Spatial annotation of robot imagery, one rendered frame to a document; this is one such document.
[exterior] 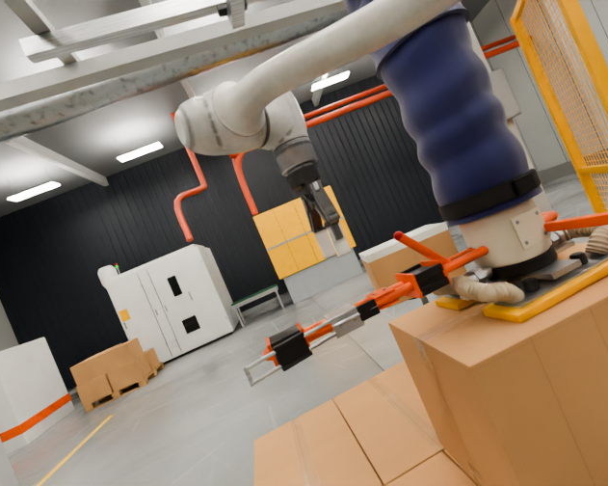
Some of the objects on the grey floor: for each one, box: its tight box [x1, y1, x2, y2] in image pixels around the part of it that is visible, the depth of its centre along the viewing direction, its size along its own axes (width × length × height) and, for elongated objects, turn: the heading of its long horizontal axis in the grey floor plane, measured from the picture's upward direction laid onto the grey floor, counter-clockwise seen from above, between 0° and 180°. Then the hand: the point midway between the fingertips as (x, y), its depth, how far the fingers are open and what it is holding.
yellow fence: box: [510, 0, 608, 241], centre depth 173 cm, size 87×10×210 cm, turn 63°
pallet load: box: [70, 338, 165, 413], centre depth 650 cm, size 121×102×90 cm
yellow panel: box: [252, 185, 363, 304], centre depth 853 cm, size 222×91×248 cm, turn 8°
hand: (335, 252), depth 71 cm, fingers open, 13 cm apart
